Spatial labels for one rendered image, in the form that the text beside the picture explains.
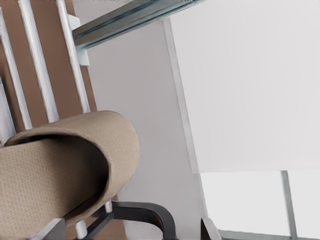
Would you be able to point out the white slatted shoe rack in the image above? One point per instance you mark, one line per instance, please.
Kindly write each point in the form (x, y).
(37, 62)

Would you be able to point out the silver frame post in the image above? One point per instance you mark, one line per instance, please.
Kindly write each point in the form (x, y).
(181, 95)
(130, 17)
(289, 205)

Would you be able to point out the grey frame post foot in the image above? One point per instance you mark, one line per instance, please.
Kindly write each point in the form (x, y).
(209, 230)

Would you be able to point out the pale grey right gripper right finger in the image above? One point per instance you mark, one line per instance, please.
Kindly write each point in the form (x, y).
(81, 231)

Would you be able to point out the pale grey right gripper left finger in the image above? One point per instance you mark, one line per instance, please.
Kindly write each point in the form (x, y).
(53, 228)

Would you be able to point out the white frame post foot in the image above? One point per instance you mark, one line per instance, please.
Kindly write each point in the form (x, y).
(83, 57)
(74, 22)

